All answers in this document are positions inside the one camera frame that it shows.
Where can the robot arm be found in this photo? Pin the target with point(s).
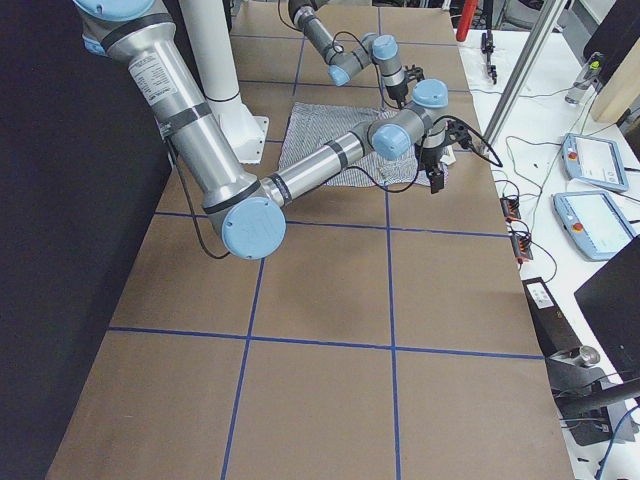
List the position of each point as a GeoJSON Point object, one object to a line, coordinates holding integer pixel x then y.
{"type": "Point", "coordinates": [350, 50]}
{"type": "Point", "coordinates": [203, 120]}

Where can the near teach pendant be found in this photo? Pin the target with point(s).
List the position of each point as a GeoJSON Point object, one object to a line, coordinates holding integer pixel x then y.
{"type": "Point", "coordinates": [594, 222]}

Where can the black monitor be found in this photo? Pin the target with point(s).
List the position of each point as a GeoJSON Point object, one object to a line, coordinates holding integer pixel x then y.
{"type": "Point", "coordinates": [609, 302]}

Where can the red cylinder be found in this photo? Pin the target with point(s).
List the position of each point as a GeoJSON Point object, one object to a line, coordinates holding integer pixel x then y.
{"type": "Point", "coordinates": [466, 19]}

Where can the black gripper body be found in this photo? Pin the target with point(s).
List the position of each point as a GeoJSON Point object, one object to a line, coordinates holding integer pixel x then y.
{"type": "Point", "coordinates": [431, 158]}
{"type": "Point", "coordinates": [397, 92]}

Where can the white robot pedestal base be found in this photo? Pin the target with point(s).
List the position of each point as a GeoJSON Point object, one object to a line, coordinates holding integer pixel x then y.
{"type": "Point", "coordinates": [207, 28]}

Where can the striped polo shirt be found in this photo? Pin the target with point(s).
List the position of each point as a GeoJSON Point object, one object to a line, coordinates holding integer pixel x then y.
{"type": "Point", "coordinates": [311, 126]}

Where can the orange black connector strip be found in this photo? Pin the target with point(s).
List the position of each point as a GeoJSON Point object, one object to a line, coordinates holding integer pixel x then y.
{"type": "Point", "coordinates": [519, 232]}

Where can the black power strip box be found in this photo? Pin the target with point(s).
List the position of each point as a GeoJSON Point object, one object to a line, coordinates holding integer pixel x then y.
{"type": "Point", "coordinates": [553, 331]}

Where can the aluminium frame post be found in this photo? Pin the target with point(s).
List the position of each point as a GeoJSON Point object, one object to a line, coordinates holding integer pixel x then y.
{"type": "Point", "coordinates": [529, 55]}

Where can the teach pendant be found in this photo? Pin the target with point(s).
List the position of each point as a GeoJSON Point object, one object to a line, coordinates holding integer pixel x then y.
{"type": "Point", "coordinates": [594, 222]}
{"type": "Point", "coordinates": [594, 160]}

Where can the far teach pendant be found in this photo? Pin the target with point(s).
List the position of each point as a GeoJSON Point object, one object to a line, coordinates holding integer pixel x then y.
{"type": "Point", "coordinates": [594, 160]}

